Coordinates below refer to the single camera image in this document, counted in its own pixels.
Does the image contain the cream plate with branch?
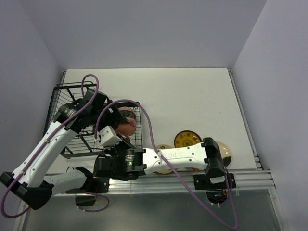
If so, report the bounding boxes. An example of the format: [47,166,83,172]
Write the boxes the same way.
[216,141,232,167]

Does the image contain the orange floral mug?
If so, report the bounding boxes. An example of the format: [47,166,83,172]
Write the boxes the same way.
[116,117,137,140]

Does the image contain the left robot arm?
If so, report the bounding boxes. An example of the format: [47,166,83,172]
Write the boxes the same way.
[0,89,129,210]

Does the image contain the patterned ceramic bowl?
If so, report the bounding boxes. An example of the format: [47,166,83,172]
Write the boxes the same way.
[119,107,137,121]

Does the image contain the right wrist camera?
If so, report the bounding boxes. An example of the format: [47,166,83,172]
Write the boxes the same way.
[98,126,121,147]

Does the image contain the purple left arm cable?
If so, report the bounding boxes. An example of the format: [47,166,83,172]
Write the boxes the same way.
[0,74,100,219]

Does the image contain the yellow black patterned plate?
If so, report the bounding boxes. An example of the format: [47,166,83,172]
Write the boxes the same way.
[174,130,201,148]

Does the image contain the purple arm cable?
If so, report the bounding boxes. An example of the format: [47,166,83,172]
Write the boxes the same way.
[94,98,239,229]
[0,74,100,219]

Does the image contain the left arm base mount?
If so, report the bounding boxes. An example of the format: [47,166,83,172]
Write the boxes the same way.
[75,177,109,207]

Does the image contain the cream plate with flowers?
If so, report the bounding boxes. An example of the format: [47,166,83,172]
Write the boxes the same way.
[156,144,173,175]

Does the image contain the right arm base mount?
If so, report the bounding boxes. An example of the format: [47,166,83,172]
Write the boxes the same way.
[193,174,228,205]

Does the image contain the orange mug near edge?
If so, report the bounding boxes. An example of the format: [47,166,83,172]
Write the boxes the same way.
[190,167,199,172]

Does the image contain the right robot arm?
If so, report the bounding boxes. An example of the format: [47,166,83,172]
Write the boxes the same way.
[94,138,227,190]

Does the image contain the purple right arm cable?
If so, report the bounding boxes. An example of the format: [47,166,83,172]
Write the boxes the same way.
[94,98,239,229]

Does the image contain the black wire dish rack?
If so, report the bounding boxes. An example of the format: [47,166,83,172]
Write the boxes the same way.
[44,81,142,159]

